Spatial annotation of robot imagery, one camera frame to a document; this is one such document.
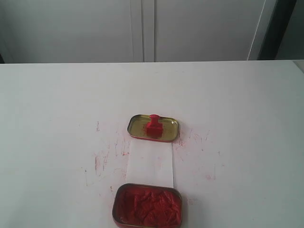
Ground red stamp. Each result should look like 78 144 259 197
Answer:
146 114 163 138

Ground dark vertical post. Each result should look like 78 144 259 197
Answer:
257 0 297 60

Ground red ink pad tin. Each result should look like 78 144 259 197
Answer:
112 183 182 228

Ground gold tin lid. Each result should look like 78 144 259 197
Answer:
127 114 180 143

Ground white cabinet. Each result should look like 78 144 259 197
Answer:
0 0 276 63

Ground white paper sheet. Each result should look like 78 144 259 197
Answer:
126 139 174 188

